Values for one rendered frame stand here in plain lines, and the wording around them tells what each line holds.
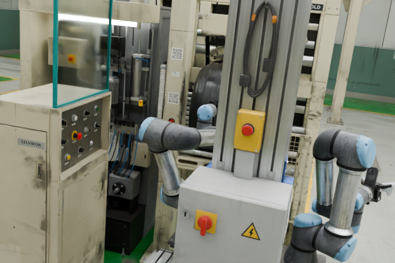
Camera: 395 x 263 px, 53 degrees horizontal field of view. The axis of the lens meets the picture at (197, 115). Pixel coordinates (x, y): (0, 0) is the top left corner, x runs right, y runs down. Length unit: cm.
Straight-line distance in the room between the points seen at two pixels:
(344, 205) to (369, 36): 1019
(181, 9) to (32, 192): 136
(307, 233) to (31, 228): 137
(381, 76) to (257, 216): 1069
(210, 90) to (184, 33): 42
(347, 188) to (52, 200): 139
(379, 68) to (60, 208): 1041
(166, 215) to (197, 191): 165
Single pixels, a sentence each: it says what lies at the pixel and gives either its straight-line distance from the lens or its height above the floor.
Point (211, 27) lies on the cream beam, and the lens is 278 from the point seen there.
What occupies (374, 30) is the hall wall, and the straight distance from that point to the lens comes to 1178.
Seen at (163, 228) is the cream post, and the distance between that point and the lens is 296.
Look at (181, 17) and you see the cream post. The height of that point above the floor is 173.
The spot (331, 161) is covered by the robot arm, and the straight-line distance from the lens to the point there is 179.
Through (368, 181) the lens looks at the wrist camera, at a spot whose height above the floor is 109.
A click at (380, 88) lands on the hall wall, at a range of 1184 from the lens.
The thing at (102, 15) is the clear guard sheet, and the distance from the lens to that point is 232.
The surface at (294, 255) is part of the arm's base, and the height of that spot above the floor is 78.
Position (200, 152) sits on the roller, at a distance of 258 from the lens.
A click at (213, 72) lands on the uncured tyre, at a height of 143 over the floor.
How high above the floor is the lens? 175
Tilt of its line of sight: 14 degrees down
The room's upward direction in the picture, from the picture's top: 6 degrees clockwise
